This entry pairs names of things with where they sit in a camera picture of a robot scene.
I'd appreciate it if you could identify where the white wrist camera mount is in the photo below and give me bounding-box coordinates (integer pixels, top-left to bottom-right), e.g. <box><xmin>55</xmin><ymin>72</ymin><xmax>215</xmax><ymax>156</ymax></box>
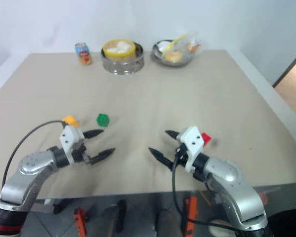
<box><xmin>59</xmin><ymin>125</ymin><xmax>85</xmax><ymax>165</ymax></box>
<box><xmin>179</xmin><ymin>126</ymin><xmax>206</xmax><ymax>172</ymax></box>

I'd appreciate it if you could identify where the printed drink can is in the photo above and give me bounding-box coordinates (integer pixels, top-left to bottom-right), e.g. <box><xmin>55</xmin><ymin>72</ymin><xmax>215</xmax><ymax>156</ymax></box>
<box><xmin>75</xmin><ymin>42</ymin><xmax>93</xmax><ymax>66</ymax></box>

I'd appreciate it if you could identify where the round golden bread roll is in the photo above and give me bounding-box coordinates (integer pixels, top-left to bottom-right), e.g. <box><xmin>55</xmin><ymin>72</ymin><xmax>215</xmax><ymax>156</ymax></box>
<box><xmin>165</xmin><ymin>51</ymin><xmax>183</xmax><ymax>63</ymax></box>

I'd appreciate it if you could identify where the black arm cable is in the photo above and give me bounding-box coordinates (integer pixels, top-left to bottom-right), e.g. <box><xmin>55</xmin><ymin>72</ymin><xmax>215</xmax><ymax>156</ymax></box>
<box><xmin>171</xmin><ymin>147</ymin><xmax>240</xmax><ymax>232</ymax></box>
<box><xmin>1</xmin><ymin>119</ymin><xmax>66</xmax><ymax>190</ymax></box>

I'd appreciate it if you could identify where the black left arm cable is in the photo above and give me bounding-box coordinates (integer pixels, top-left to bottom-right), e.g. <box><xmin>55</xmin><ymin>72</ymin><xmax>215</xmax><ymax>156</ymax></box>
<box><xmin>1</xmin><ymin>119</ymin><xmax>66</xmax><ymax>190</ymax></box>

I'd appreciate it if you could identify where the round steel pot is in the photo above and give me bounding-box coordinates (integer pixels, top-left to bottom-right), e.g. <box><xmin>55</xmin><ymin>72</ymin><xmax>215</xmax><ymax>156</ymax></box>
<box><xmin>101</xmin><ymin>41</ymin><xmax>145</xmax><ymax>75</ymax></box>

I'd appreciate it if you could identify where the clear plastic bag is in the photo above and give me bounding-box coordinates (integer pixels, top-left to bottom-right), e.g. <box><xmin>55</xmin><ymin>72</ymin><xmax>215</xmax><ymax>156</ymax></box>
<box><xmin>162</xmin><ymin>32</ymin><xmax>204</xmax><ymax>63</ymax></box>

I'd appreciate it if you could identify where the yellow toy block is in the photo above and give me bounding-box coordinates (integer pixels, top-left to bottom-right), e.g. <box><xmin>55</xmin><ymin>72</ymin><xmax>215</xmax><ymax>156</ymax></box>
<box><xmin>62</xmin><ymin>115</ymin><xmax>80</xmax><ymax>128</ymax></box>

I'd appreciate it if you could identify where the white round food piece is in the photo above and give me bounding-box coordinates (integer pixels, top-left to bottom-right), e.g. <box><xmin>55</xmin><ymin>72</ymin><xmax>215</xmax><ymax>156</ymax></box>
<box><xmin>157</xmin><ymin>40</ymin><xmax>172</xmax><ymax>51</ymax></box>

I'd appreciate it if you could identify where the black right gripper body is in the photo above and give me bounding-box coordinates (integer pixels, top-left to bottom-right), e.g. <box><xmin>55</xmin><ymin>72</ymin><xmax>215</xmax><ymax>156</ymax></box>
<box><xmin>173</xmin><ymin>134</ymin><xmax>189</xmax><ymax>169</ymax></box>

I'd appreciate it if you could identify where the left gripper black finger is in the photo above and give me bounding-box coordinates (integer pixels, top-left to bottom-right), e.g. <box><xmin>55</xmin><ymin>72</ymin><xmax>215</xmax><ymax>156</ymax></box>
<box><xmin>89</xmin><ymin>147</ymin><xmax>117</xmax><ymax>165</ymax></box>
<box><xmin>83</xmin><ymin>129</ymin><xmax>105</xmax><ymax>139</ymax></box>

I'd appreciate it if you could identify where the beige table cloth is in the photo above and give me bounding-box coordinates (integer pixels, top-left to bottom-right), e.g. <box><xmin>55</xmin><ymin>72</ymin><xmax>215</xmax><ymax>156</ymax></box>
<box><xmin>0</xmin><ymin>49</ymin><xmax>296</xmax><ymax>199</ymax></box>

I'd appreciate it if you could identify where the yellow-rimmed steamer basket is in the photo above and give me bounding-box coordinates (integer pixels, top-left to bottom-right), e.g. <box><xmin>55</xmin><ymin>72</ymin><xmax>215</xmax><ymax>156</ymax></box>
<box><xmin>102</xmin><ymin>38</ymin><xmax>137</xmax><ymax>63</ymax></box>

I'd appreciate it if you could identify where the orange clamp-like tool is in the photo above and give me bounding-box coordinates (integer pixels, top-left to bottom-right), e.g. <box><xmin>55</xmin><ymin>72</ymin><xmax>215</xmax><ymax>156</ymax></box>
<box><xmin>73</xmin><ymin>207</ymin><xmax>89</xmax><ymax>237</ymax></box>
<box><xmin>184</xmin><ymin>196</ymin><xmax>199</xmax><ymax>237</ymax></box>

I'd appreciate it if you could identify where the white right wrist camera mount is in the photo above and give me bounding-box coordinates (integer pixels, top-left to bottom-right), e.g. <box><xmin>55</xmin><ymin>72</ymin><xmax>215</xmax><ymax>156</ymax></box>
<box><xmin>179</xmin><ymin>126</ymin><xmax>206</xmax><ymax>172</ymax></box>

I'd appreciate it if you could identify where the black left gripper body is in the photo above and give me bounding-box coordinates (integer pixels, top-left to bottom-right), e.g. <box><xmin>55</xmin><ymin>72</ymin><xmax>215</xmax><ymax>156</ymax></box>
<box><xmin>72</xmin><ymin>141</ymin><xmax>91</xmax><ymax>166</ymax></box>

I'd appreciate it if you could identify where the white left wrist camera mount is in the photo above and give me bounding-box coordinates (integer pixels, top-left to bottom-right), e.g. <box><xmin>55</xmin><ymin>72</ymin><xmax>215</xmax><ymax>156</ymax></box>
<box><xmin>59</xmin><ymin>125</ymin><xmax>85</xmax><ymax>165</ymax></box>

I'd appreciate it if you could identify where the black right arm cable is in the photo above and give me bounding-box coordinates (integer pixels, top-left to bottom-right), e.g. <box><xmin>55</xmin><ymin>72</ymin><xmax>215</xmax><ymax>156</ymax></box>
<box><xmin>171</xmin><ymin>147</ymin><xmax>240</xmax><ymax>232</ymax></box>

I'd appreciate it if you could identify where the green toy block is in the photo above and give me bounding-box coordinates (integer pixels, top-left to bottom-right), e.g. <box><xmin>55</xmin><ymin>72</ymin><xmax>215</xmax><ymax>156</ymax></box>
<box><xmin>96</xmin><ymin>113</ymin><xmax>111</xmax><ymax>128</ymax></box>

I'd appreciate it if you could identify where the red toy block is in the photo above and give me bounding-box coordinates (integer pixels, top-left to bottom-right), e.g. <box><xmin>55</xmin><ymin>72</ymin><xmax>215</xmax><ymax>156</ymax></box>
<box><xmin>201</xmin><ymin>132</ymin><xmax>213</xmax><ymax>147</ymax></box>

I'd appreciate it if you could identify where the small browned bread piece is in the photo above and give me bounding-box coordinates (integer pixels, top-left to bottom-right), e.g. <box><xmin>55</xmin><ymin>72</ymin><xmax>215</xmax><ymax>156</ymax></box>
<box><xmin>188</xmin><ymin>42</ymin><xmax>201</xmax><ymax>53</ymax></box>

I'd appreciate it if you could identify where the shallow steel bowl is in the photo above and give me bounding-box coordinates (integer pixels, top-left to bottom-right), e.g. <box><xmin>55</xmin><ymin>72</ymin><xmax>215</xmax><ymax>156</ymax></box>
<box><xmin>150</xmin><ymin>39</ymin><xmax>196</xmax><ymax>67</ymax></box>

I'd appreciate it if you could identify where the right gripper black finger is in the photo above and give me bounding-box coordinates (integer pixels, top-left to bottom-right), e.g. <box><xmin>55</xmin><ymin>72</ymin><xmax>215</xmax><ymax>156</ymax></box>
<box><xmin>148</xmin><ymin>147</ymin><xmax>175</xmax><ymax>171</ymax></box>
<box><xmin>165</xmin><ymin>130</ymin><xmax>182</xmax><ymax>143</ymax></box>

